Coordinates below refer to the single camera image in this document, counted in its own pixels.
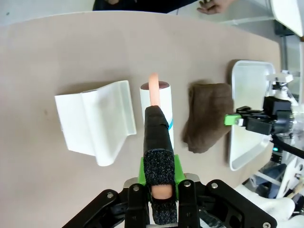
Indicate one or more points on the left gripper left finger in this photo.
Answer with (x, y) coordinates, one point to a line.
(107, 209)

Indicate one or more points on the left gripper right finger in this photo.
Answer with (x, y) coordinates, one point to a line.
(213, 204)

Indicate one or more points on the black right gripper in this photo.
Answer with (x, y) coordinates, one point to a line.
(280, 114)

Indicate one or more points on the brown terry cloth towel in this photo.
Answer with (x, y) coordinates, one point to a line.
(206, 114)

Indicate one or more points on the person's left hand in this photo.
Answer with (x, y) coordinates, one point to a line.
(216, 6)

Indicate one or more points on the person's right hand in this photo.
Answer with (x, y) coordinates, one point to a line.
(113, 1)

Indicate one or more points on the white plastic tray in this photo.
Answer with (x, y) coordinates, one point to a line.
(247, 95)

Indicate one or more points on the white plastic lint roller cover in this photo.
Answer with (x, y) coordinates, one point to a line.
(95, 123)

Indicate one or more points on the person's dark clothed torso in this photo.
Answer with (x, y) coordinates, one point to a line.
(147, 5)

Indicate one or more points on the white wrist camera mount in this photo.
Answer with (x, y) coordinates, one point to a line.
(279, 78)

